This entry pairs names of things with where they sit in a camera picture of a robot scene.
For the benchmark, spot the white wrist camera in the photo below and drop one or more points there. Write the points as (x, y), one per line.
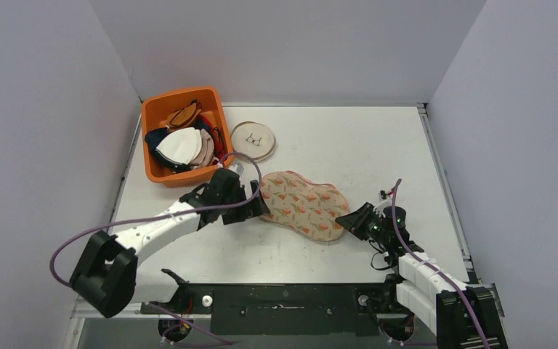
(236, 168)
(385, 197)

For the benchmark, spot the navy blue garment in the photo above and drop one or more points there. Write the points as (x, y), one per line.
(152, 139)

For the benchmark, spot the carrot print bra case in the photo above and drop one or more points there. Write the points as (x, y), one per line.
(304, 206)

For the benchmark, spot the red garment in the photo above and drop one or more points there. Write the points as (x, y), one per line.
(220, 145)

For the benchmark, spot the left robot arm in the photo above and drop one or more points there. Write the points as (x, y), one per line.
(107, 274)

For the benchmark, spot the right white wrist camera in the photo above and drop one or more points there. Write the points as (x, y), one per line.
(385, 197)

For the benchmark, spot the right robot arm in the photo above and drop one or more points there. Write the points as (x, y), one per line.
(457, 314)

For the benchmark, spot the orange plastic bin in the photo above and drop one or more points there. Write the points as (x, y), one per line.
(154, 112)

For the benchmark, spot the white mesh laundry bag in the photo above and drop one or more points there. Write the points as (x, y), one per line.
(253, 139)

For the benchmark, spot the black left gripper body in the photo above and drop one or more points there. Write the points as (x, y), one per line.
(252, 209)

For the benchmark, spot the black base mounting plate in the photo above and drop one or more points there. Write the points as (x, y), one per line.
(291, 309)

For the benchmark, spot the beige bra in bin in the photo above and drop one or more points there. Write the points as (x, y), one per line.
(205, 155)

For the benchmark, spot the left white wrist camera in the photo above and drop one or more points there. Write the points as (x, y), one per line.
(236, 168)

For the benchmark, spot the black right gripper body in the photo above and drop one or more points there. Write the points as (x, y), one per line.
(362, 223)

